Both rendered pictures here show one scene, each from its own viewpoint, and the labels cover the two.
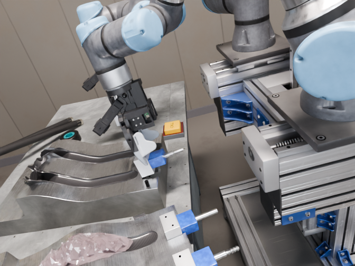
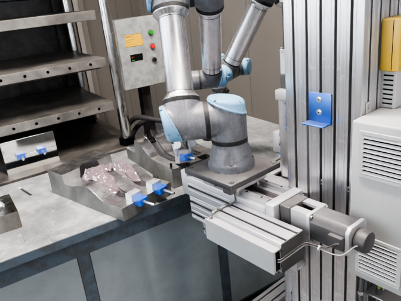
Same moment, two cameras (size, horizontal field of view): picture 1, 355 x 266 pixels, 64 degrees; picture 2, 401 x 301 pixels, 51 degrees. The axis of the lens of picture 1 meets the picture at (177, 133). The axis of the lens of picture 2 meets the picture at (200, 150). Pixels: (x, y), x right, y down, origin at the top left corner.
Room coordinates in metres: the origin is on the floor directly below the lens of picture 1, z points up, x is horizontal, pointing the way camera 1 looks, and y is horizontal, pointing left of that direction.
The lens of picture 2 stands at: (-0.36, -1.28, 1.58)
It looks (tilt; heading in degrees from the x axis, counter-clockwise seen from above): 21 degrees down; 52
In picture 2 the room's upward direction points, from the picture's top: 6 degrees counter-clockwise
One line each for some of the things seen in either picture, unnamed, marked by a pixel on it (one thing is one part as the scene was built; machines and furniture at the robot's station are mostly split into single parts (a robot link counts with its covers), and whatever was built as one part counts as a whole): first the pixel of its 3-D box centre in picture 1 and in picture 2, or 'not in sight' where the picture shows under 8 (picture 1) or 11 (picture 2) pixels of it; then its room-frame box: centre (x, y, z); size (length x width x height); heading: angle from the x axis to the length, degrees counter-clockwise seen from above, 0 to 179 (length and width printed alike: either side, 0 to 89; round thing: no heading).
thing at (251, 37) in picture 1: (252, 30); not in sight; (0.99, -0.34, 1.09); 0.15 x 0.15 x 0.10
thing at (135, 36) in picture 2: not in sight; (150, 134); (1.01, 0.98, 0.73); 0.30 x 0.22 x 1.47; 172
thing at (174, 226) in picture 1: (190, 220); (162, 189); (0.44, 0.02, 0.85); 0.13 x 0.05 x 0.05; 99
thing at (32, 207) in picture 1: (82, 176); (170, 151); (0.70, 0.31, 0.87); 0.50 x 0.26 x 0.14; 82
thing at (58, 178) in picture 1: (80, 165); (169, 143); (0.69, 0.30, 0.92); 0.35 x 0.16 x 0.09; 82
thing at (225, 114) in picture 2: not in sight; (225, 116); (0.49, -0.34, 1.20); 0.13 x 0.12 x 0.14; 144
